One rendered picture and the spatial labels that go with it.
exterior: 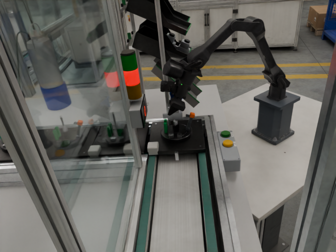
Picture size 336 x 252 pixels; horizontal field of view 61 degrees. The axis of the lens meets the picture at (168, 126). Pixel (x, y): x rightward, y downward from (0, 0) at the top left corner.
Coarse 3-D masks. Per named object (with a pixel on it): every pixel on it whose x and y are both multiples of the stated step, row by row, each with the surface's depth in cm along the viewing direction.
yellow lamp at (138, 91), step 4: (136, 84) 92; (128, 88) 92; (132, 88) 92; (136, 88) 92; (140, 88) 94; (128, 92) 93; (132, 92) 93; (136, 92) 93; (140, 92) 94; (128, 96) 94; (132, 96) 93; (136, 96) 94; (140, 96) 95
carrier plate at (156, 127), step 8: (184, 120) 136; (192, 120) 135; (200, 120) 134; (152, 128) 132; (160, 128) 132; (192, 128) 129; (200, 128) 128; (152, 136) 127; (160, 136) 126; (192, 136) 124; (200, 136) 123; (160, 144) 121; (168, 144) 120; (176, 144) 120; (184, 144) 119; (192, 144) 119; (200, 144) 118; (160, 152) 117; (168, 152) 117; (184, 152) 117; (192, 152) 117; (200, 152) 117
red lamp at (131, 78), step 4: (124, 72) 90; (128, 72) 89; (132, 72) 89; (136, 72) 90; (124, 76) 90; (128, 76) 90; (132, 76) 90; (136, 76) 91; (128, 80) 90; (132, 80) 90; (136, 80) 91; (128, 84) 91; (132, 84) 91
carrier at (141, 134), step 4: (148, 124) 136; (136, 128) 134; (140, 128) 133; (144, 128) 133; (148, 128) 135; (140, 132) 130; (144, 132) 130; (140, 136) 128; (144, 136) 127; (140, 140) 125; (144, 140) 125; (140, 144) 122; (144, 144) 122; (140, 148) 120; (144, 148) 120; (144, 152) 119
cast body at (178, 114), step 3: (168, 105) 118; (168, 108) 117; (177, 111) 118; (180, 111) 119; (162, 114) 121; (165, 114) 121; (171, 114) 119; (174, 114) 119; (177, 114) 119; (180, 114) 119; (165, 117) 122; (168, 117) 120; (171, 117) 120; (174, 117) 120; (177, 117) 119; (180, 117) 119
